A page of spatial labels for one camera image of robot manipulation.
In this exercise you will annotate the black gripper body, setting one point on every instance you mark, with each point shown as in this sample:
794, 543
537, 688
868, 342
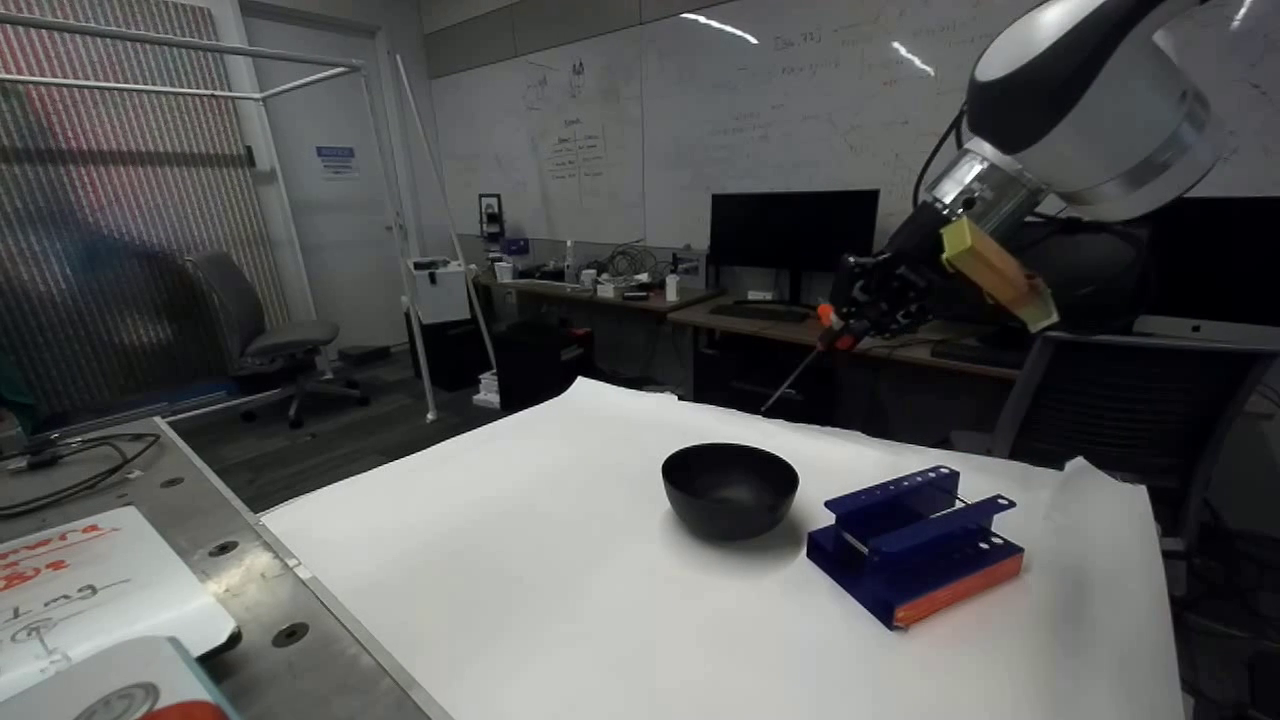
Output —
914, 273

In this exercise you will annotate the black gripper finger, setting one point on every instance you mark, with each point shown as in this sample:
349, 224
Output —
881, 328
855, 282

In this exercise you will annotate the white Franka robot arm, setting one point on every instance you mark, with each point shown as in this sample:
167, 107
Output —
1095, 95

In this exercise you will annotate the black bowl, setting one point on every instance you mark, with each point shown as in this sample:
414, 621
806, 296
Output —
731, 488

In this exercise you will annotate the blue tool holder rack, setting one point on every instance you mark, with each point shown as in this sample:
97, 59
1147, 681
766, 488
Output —
914, 544

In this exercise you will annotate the wide black monitor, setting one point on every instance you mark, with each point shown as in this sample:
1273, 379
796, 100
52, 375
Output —
794, 229

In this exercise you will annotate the black keyboard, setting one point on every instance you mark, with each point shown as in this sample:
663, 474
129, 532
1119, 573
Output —
771, 310

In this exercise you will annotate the long wooden desk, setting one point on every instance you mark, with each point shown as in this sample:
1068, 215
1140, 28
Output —
747, 327

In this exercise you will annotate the black mesh chair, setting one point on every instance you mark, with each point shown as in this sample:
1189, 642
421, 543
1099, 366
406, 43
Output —
1132, 401

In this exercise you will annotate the white paper sheet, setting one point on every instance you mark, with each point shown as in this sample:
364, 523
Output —
642, 603

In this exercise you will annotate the white stand with box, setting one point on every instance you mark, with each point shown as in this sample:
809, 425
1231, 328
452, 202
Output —
443, 302

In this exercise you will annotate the blue door sign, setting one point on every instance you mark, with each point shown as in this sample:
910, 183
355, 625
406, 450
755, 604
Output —
334, 157

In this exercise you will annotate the grey office chair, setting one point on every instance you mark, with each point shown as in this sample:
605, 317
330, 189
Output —
261, 332

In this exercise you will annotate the paper with red writing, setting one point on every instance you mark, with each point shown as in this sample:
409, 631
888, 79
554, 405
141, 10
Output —
94, 592

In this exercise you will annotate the white book with red logo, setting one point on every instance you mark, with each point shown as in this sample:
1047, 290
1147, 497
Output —
123, 681

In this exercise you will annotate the yellow wrist camera mount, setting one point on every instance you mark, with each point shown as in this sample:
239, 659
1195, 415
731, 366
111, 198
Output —
1000, 273

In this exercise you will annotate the small wall device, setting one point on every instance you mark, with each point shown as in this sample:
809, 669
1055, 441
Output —
488, 216

